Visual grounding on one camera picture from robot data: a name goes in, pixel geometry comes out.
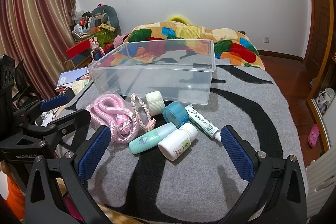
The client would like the grey neck pillow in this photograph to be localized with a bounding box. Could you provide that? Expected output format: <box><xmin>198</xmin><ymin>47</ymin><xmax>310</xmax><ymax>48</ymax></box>
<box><xmin>92</xmin><ymin>5</ymin><xmax>121</xmax><ymax>35</ymax></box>

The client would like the grey black patterned blanket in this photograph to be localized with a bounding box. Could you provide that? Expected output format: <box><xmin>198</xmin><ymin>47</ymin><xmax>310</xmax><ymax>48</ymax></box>
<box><xmin>53</xmin><ymin>57</ymin><xmax>309</xmax><ymax>224</ymax></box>

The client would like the wooden door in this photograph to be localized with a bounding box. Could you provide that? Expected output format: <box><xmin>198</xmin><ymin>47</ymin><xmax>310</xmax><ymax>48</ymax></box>
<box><xmin>305</xmin><ymin>0</ymin><xmax>333</xmax><ymax>75</ymax></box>

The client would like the pink knit hat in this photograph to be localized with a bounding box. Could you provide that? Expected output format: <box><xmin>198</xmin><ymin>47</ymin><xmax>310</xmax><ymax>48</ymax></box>
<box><xmin>113</xmin><ymin>32</ymin><xmax>129</xmax><ymax>48</ymax></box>

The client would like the blue tape roll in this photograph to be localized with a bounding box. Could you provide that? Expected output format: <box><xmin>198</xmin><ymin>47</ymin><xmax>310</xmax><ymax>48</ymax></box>
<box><xmin>162</xmin><ymin>102</ymin><xmax>189</xmax><ymax>128</ymax></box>

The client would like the yellow pillow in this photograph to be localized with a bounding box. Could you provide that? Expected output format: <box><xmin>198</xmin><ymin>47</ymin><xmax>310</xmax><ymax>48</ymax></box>
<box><xmin>167</xmin><ymin>15</ymin><xmax>190</xmax><ymax>25</ymax></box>

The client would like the blue white booklet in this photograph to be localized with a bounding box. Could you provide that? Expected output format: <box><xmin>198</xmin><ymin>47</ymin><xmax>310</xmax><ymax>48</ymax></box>
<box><xmin>56</xmin><ymin>67</ymin><xmax>88</xmax><ymax>86</ymax></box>

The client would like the red box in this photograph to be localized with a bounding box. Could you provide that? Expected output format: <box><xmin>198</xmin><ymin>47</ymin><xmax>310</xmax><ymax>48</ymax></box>
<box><xmin>66</xmin><ymin>39</ymin><xmax>91</xmax><ymax>59</ymax></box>

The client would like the colourful patchwork quilt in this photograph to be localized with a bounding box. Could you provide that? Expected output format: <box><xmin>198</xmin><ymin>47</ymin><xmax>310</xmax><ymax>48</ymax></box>
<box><xmin>125</xmin><ymin>21</ymin><xmax>265</xmax><ymax>70</ymax></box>

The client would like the pink striped curtain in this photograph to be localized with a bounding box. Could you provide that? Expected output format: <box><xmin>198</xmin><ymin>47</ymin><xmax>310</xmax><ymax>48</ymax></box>
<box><xmin>1</xmin><ymin>0</ymin><xmax>75</xmax><ymax>98</ymax></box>

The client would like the pink croc shoe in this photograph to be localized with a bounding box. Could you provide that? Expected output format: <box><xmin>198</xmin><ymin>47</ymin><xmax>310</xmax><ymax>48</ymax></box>
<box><xmin>307</xmin><ymin>124</ymin><xmax>319</xmax><ymax>148</ymax></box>

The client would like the pink white braided loop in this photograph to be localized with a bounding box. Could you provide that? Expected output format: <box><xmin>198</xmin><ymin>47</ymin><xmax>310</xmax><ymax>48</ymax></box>
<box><xmin>130</xmin><ymin>93</ymin><xmax>156</xmax><ymax>132</ymax></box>

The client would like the white ointment tube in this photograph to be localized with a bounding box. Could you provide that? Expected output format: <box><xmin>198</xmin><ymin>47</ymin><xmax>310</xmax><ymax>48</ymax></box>
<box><xmin>185</xmin><ymin>105</ymin><xmax>222</xmax><ymax>143</ymax></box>

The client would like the white pill bottle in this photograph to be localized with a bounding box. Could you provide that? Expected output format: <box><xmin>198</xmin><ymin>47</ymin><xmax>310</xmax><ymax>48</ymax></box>
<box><xmin>158</xmin><ymin>123</ymin><xmax>198</xmax><ymax>161</ymax></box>

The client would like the pink bunny bottle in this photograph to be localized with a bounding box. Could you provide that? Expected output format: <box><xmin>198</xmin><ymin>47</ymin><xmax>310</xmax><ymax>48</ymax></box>
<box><xmin>89</xmin><ymin>36</ymin><xmax>105</xmax><ymax>61</ymax></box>

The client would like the clear plastic storage box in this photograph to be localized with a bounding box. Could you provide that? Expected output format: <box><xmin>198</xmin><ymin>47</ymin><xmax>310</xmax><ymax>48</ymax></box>
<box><xmin>88</xmin><ymin>39</ymin><xmax>216</xmax><ymax>105</ymax></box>

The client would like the pink rope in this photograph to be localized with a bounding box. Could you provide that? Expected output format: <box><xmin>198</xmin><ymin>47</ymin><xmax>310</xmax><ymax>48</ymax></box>
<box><xmin>85</xmin><ymin>93</ymin><xmax>140</xmax><ymax>145</ymax></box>

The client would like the green gift bag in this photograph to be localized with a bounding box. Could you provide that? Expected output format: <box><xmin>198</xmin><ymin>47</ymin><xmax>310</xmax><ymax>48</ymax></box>
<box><xmin>93</xmin><ymin>29</ymin><xmax>116</xmax><ymax>48</ymax></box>

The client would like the mint green small bottle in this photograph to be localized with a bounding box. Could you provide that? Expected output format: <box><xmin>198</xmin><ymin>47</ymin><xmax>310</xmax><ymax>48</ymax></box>
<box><xmin>129</xmin><ymin>122</ymin><xmax>177</xmax><ymax>155</ymax></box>

